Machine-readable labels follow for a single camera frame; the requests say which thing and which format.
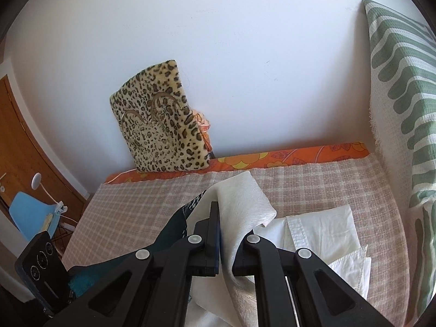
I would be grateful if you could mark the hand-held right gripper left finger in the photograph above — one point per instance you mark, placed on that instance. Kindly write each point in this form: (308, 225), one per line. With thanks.
(215, 231)

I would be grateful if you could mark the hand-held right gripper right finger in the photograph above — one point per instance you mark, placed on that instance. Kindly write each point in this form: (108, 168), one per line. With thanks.
(245, 255)

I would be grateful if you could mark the white printed shirt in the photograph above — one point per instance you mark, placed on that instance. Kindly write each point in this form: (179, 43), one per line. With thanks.
(238, 204)

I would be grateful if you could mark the blue chair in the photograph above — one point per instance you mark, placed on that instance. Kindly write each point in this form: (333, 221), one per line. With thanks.
(30, 211)

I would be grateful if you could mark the folded white collared shirt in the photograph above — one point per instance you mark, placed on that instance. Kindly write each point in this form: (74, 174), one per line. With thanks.
(320, 228)

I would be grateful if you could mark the white clip lamp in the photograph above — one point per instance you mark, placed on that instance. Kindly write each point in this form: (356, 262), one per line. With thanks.
(36, 180)

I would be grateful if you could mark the beige plaid blanket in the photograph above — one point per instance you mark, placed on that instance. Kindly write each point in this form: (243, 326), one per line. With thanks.
(136, 194)

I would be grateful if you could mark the folded white cloth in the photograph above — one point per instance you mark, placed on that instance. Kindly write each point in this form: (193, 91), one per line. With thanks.
(354, 272)

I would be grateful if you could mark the orange floral bedsheet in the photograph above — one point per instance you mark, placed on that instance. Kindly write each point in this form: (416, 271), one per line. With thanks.
(306, 155)

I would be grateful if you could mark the leopard print pillow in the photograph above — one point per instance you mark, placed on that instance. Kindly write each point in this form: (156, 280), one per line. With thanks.
(153, 122)

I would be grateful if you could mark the wooden door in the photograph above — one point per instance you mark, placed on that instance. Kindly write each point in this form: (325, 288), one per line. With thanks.
(20, 136)

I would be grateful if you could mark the green striped white blanket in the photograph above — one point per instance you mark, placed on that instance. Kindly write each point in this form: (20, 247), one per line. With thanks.
(402, 92)

